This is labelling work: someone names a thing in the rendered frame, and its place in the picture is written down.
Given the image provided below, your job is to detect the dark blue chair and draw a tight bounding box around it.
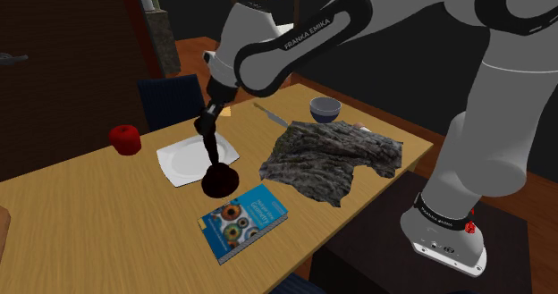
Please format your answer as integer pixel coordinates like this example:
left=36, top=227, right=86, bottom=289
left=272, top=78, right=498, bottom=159
left=269, top=272, right=327, bottom=294
left=136, top=73, right=207, bottom=133

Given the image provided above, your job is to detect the silver knife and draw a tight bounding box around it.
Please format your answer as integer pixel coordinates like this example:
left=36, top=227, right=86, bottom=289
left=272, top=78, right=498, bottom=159
left=253, top=102, right=290, bottom=129

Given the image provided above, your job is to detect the grey stone cabinet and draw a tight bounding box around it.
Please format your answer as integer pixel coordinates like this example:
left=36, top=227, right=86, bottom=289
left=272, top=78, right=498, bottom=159
left=138, top=0, right=182, bottom=77

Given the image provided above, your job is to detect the white square plate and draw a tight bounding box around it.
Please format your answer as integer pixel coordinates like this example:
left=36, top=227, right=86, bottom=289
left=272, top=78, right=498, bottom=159
left=156, top=131, right=241, bottom=189

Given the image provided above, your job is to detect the blue-grey bowl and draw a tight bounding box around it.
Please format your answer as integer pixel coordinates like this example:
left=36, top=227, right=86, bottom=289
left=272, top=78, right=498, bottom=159
left=309, top=96, right=342, bottom=125

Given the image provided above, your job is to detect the red apple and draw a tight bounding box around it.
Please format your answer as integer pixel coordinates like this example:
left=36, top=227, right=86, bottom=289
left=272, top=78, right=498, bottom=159
left=108, top=124, right=142, bottom=156

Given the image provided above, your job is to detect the grey bark-textured cloth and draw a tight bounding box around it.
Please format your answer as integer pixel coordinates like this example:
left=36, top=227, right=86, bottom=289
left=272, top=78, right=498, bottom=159
left=258, top=119, right=405, bottom=208

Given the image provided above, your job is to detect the blue book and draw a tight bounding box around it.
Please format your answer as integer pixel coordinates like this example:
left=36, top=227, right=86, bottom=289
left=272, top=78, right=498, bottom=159
left=197, top=183, right=289, bottom=266

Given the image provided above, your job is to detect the dark brown door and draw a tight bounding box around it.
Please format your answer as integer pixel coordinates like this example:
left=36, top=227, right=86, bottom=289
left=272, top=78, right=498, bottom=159
left=0, top=0, right=154, bottom=183

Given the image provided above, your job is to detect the light wooden table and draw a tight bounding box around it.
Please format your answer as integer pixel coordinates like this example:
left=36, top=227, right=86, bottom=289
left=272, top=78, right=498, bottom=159
left=0, top=82, right=435, bottom=294

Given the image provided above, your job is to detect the dark robot stand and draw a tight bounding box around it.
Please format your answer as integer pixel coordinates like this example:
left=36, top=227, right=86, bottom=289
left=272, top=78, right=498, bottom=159
left=308, top=170, right=534, bottom=294

